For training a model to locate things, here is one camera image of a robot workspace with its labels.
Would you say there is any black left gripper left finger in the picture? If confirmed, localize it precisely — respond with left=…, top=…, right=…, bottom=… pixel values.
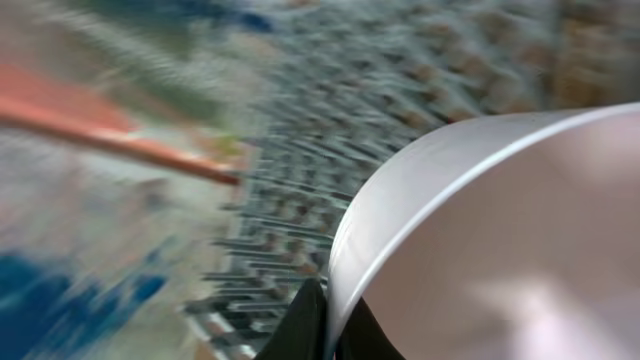
left=254, top=279, right=327, bottom=360

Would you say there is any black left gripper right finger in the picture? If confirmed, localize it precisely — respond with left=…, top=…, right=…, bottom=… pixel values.
left=335, top=298, right=405, bottom=360

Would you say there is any white bowl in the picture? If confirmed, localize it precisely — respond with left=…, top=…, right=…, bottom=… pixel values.
left=325, top=103, right=639, bottom=359

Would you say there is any grey dishwasher rack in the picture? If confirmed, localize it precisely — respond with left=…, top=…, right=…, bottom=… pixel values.
left=185, top=1, right=639, bottom=359

